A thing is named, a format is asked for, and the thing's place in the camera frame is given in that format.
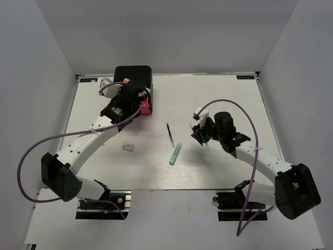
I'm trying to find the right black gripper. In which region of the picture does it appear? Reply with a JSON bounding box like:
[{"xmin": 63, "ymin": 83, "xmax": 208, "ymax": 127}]
[{"xmin": 191, "ymin": 117, "xmax": 225, "ymax": 144}]

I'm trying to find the pink top drawer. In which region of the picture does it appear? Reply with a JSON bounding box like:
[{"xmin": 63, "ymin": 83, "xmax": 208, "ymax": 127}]
[{"xmin": 140, "ymin": 95, "xmax": 152, "ymax": 116}]

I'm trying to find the green highlighter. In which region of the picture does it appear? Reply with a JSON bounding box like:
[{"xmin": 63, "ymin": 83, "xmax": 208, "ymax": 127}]
[{"xmin": 169, "ymin": 143, "xmax": 182, "ymax": 166}]

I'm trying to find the purple pen refill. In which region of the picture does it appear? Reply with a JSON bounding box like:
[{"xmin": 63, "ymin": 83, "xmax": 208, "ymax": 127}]
[{"xmin": 166, "ymin": 123, "xmax": 175, "ymax": 148}]

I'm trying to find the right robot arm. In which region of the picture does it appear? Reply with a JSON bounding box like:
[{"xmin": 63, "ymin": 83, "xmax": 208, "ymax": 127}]
[{"xmin": 191, "ymin": 108, "xmax": 321, "ymax": 220}]

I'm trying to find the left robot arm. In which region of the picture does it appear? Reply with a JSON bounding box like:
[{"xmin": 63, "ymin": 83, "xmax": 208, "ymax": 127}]
[{"xmin": 41, "ymin": 80, "xmax": 151, "ymax": 208}]

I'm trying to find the black drawer cabinet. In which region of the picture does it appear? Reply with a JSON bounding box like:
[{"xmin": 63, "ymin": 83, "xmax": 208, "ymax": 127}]
[{"xmin": 113, "ymin": 65, "xmax": 153, "ymax": 111}]

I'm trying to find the white staples box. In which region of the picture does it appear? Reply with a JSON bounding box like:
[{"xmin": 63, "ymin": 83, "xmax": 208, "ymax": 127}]
[{"xmin": 122, "ymin": 143, "xmax": 135, "ymax": 152}]

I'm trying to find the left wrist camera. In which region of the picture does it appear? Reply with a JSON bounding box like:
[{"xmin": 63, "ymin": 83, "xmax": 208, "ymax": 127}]
[{"xmin": 99, "ymin": 78, "xmax": 122, "ymax": 98}]

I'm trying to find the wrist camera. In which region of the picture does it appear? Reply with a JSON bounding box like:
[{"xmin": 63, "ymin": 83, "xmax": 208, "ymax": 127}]
[
  {"xmin": 193, "ymin": 106, "xmax": 209, "ymax": 121},
  {"xmin": 99, "ymin": 78, "xmax": 122, "ymax": 98}
]

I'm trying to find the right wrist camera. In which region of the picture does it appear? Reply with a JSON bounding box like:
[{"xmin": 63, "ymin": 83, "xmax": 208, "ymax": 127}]
[{"xmin": 193, "ymin": 106, "xmax": 209, "ymax": 121}]

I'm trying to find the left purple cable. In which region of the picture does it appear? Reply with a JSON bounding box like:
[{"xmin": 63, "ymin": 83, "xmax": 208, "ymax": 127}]
[{"xmin": 17, "ymin": 82, "xmax": 146, "ymax": 219}]

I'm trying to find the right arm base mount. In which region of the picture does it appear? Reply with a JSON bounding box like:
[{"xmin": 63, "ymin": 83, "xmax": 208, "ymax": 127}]
[{"xmin": 213, "ymin": 191, "xmax": 268, "ymax": 222}]

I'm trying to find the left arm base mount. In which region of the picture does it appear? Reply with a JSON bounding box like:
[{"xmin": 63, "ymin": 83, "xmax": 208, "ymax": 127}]
[{"xmin": 75, "ymin": 191, "xmax": 132, "ymax": 220}]

